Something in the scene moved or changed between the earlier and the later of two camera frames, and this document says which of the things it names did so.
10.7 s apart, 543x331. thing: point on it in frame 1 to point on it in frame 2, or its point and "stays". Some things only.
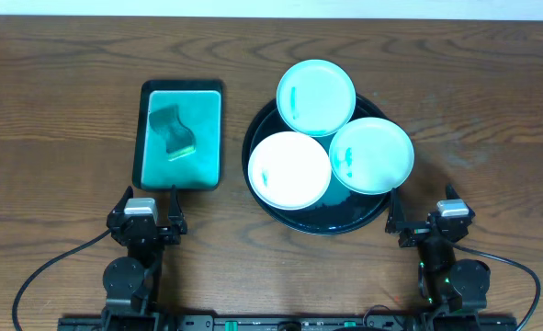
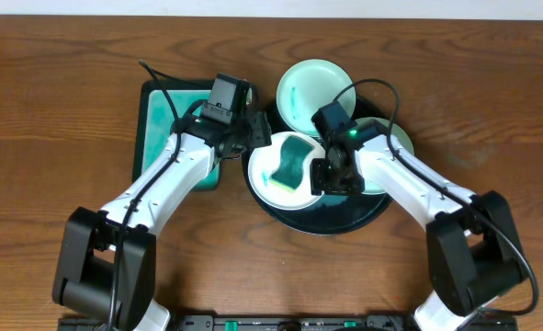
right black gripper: [412, 230] to [319, 182]
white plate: [288, 170] stays
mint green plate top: [315, 97] stays
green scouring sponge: [180, 139] to [289, 173]
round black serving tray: [340, 209] stays
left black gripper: [147, 231] to [258, 130]
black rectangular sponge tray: [201, 106] stays
